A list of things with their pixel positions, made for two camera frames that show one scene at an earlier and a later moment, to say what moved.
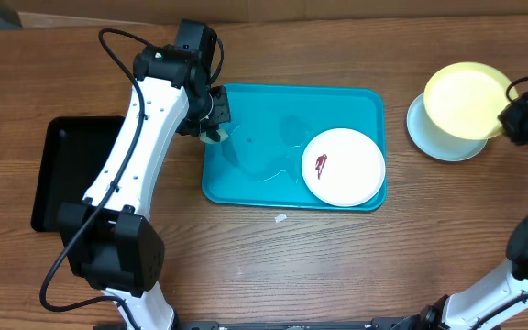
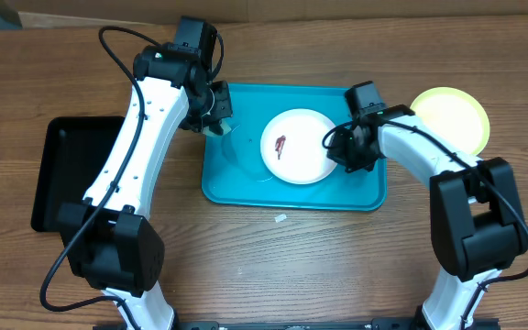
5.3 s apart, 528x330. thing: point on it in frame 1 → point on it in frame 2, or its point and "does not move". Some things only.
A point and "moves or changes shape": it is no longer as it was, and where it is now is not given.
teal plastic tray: (259, 164) does not move
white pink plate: (343, 167) → (292, 148)
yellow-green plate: (464, 100) moves or changes shape
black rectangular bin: (71, 148) does not move
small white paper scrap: (280, 217) does not move
